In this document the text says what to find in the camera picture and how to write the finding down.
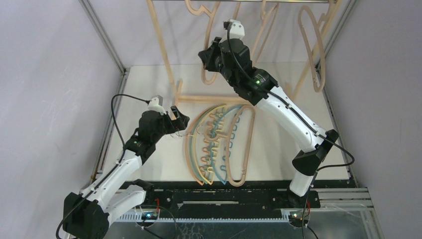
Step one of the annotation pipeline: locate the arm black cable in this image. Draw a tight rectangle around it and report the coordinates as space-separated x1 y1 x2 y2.
225 21 355 172
55 94 152 239

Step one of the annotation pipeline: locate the green wire hanger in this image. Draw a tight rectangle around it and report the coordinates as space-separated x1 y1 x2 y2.
183 106 217 186

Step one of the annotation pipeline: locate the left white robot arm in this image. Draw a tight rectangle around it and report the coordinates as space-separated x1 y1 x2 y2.
56 106 190 239

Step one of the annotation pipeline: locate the orange wire hanger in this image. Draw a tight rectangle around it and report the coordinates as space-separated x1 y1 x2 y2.
182 106 215 186

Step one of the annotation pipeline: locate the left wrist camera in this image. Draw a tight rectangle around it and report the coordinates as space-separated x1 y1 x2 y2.
148 95 167 115

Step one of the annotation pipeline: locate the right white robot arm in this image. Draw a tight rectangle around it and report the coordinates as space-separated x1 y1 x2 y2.
198 37 339 207

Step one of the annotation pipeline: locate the blue wire hanger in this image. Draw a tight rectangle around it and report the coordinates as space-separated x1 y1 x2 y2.
191 105 248 187

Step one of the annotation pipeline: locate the yellow wire hanger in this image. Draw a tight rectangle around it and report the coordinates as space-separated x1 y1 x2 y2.
183 104 227 186

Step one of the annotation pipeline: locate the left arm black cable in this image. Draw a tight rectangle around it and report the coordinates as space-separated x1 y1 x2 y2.
55 94 152 239

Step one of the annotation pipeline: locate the right circuit board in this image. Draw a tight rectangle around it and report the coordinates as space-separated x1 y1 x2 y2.
289 213 308 223

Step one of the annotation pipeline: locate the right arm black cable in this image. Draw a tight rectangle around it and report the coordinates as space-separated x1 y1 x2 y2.
225 21 355 172

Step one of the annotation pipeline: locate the beige plastic hanger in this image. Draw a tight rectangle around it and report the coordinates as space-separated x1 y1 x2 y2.
208 105 255 187
184 0 281 86
294 0 337 94

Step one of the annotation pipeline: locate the left circuit board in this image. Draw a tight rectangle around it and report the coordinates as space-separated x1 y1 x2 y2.
140 212 159 222

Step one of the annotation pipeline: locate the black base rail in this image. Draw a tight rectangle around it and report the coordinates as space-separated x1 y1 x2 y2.
145 180 321 221

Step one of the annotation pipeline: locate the wooden clothes rack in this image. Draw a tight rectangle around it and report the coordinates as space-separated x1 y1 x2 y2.
146 0 342 105

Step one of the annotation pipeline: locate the circuit board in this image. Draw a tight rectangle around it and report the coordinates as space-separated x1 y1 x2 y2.
140 212 159 222
289 213 308 223

